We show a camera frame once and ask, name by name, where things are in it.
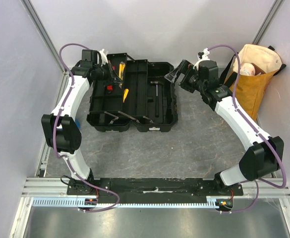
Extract aluminium frame rail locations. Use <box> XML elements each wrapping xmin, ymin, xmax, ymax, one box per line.
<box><xmin>20</xmin><ymin>177</ymin><xmax>290</xmax><ymax>198</ymax></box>

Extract hammer with metal shaft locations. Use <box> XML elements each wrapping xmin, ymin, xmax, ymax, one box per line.
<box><xmin>150</xmin><ymin>81</ymin><xmax>164</xmax><ymax>118</ymax></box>

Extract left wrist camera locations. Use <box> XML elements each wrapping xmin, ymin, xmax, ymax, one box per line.
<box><xmin>97</xmin><ymin>49</ymin><xmax>108</xmax><ymax>66</ymax></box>

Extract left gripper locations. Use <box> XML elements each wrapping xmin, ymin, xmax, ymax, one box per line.
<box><xmin>93</xmin><ymin>61</ymin><xmax>122</xmax><ymax>87</ymax></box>

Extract yellow utility knife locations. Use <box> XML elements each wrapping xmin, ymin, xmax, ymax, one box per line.
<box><xmin>118</xmin><ymin>61</ymin><xmax>125</xmax><ymax>80</ymax></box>

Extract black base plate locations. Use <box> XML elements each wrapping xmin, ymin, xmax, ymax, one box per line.
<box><xmin>66</xmin><ymin>177</ymin><xmax>244</xmax><ymax>199</ymax></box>

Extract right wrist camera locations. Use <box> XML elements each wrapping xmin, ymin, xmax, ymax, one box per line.
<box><xmin>193</xmin><ymin>48</ymin><xmax>210</xmax><ymax>70</ymax></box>

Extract black plastic toolbox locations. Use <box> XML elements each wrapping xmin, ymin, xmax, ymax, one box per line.
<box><xmin>86</xmin><ymin>53</ymin><xmax>178</xmax><ymax>132</ymax></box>

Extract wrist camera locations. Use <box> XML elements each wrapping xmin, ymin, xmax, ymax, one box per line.
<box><xmin>193</xmin><ymin>48</ymin><xmax>210</xmax><ymax>70</ymax></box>
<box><xmin>97</xmin><ymin>49</ymin><xmax>108</xmax><ymax>66</ymax></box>

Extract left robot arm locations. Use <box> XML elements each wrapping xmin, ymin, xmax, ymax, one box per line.
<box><xmin>41</xmin><ymin>49</ymin><xmax>121</xmax><ymax>195</ymax></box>

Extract yellow canvas tote bag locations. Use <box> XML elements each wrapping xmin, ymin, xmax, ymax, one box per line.
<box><xmin>235</xmin><ymin>44</ymin><xmax>287</xmax><ymax>121</ymax></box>

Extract red handled pliers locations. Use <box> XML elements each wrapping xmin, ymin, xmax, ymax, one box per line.
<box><xmin>106</xmin><ymin>62</ymin><xmax>116</xmax><ymax>94</ymax></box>

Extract blue tape roll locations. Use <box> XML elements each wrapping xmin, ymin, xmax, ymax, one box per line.
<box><xmin>75</xmin><ymin>119</ymin><xmax>81</xmax><ymax>129</ymax></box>

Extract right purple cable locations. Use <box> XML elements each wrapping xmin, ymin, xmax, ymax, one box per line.
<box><xmin>204</xmin><ymin>44</ymin><xmax>287</xmax><ymax>214</ymax></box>

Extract yellow handled screwdriver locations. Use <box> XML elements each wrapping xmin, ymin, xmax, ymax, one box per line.
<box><xmin>123</xmin><ymin>88</ymin><xmax>129</xmax><ymax>103</ymax></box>

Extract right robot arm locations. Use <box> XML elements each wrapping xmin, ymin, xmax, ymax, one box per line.
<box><xmin>165</xmin><ymin>59</ymin><xmax>284</xmax><ymax>195</ymax></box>

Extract blue cable duct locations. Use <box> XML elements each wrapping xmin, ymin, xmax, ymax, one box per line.
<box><xmin>32</xmin><ymin>197</ymin><xmax>219</xmax><ymax>209</ymax></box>

